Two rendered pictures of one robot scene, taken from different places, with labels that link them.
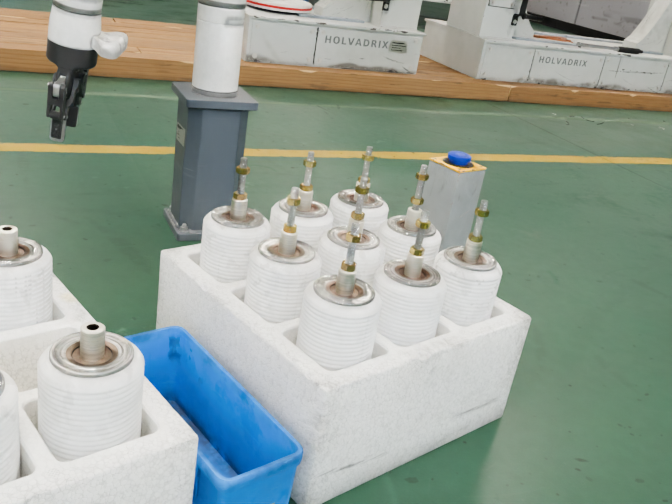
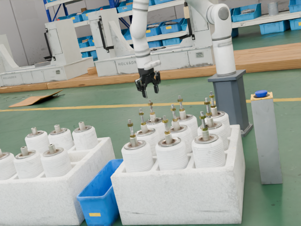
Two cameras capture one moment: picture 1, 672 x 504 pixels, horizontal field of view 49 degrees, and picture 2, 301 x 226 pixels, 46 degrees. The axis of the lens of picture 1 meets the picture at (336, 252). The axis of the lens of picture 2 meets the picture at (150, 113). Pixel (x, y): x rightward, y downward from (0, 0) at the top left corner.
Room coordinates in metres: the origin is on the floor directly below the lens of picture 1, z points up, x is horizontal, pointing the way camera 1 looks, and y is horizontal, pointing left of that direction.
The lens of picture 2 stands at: (0.35, -1.04, 0.65)
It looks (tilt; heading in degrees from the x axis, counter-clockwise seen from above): 15 degrees down; 63
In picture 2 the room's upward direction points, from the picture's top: 12 degrees counter-clockwise
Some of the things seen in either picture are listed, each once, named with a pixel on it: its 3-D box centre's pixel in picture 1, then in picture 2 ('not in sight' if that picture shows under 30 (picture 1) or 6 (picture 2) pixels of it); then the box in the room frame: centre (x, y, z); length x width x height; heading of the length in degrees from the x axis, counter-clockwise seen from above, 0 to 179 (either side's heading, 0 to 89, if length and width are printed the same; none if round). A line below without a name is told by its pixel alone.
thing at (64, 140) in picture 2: not in sight; (64, 151); (0.67, 0.46, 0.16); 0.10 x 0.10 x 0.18
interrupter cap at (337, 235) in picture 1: (353, 238); (177, 129); (0.96, -0.02, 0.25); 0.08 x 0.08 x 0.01
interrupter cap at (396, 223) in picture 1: (411, 227); (210, 125); (1.04, -0.11, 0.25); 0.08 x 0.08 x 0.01
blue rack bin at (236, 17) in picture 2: not in sight; (247, 12); (4.73, 3.43, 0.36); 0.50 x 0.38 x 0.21; 29
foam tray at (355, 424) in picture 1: (336, 335); (185, 171); (0.96, -0.02, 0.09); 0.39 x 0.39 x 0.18; 44
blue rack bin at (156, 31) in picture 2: not in sight; (154, 29); (3.90, 5.03, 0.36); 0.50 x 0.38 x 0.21; 28
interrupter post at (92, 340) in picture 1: (92, 342); (52, 149); (0.58, 0.21, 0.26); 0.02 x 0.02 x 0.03
